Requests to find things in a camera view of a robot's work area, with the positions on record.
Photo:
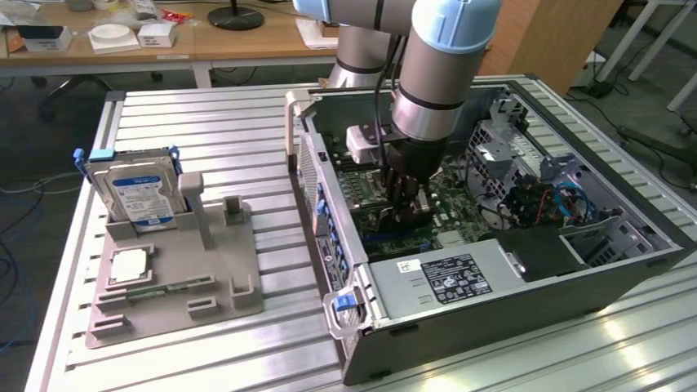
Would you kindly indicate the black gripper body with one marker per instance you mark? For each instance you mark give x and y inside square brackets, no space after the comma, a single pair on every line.
[416,159]

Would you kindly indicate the green graphics card black shroud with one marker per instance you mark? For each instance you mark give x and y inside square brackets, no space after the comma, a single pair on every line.
[410,222]

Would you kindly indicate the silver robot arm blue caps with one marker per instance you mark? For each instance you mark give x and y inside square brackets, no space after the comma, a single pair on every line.
[436,61]

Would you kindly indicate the green motherboard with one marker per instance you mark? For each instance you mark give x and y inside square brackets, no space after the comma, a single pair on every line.
[462,200]

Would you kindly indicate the silver chipset heatsink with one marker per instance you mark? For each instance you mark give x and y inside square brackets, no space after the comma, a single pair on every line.
[449,239]

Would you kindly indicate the perforated metal drive cage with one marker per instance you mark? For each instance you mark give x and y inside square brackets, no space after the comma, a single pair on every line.
[492,161]

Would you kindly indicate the grey power supply unit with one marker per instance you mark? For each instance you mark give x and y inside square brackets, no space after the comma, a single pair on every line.
[402,294]

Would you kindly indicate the blue release latch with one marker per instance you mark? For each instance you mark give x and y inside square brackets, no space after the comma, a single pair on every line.
[342,303]

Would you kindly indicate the white papers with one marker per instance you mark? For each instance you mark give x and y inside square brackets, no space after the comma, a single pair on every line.
[313,38]

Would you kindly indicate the grey metal disk bay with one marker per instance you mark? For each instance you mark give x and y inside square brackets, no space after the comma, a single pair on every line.
[603,241]

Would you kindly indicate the black open PC case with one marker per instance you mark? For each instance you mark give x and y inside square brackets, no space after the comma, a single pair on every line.
[489,335]

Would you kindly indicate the black power adapter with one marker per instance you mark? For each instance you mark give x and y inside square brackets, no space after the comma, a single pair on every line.
[599,90]

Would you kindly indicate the wooden cabinet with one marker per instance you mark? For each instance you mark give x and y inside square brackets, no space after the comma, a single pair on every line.
[555,41]

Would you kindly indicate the grey parts rack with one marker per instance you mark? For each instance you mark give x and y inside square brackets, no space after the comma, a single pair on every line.
[180,261]

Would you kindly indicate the black chair base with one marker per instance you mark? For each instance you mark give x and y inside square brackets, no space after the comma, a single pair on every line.
[653,139]
[54,96]

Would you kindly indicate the hard disk with blue carrier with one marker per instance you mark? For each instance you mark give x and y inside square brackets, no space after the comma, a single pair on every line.
[136,196]

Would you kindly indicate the black round stand base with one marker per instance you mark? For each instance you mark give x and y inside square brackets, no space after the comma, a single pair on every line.
[236,20]

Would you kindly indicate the green RAM stick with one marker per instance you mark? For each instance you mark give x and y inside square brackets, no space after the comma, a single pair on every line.
[157,290]

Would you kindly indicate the silver CPU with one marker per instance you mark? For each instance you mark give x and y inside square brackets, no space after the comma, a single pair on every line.
[128,265]

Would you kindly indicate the red packet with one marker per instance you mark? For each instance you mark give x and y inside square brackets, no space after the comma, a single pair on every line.
[176,17]

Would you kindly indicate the small white box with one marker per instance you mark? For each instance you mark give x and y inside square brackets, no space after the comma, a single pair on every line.
[156,34]

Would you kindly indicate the grey plastic packet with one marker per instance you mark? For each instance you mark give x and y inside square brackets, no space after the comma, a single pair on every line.
[144,10]

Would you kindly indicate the round white holder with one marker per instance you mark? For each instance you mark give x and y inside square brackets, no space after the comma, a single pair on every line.
[110,36]

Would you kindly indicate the grey cup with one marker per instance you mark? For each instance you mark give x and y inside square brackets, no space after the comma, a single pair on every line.
[80,5]

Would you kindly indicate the white box black lid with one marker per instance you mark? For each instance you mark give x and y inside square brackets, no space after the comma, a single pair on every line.
[45,43]

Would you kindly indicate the small brown box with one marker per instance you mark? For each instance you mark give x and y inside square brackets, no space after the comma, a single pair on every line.
[14,43]

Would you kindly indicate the clear plastic bag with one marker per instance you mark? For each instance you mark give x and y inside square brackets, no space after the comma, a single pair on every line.
[16,16]

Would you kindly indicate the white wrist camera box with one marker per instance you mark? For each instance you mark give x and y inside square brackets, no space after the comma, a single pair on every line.
[365,145]

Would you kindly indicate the wooden desk white frame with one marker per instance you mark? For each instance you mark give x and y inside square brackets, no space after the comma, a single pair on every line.
[76,59]
[261,45]

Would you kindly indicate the white table frame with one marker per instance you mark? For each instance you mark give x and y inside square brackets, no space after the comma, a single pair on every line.
[647,41]

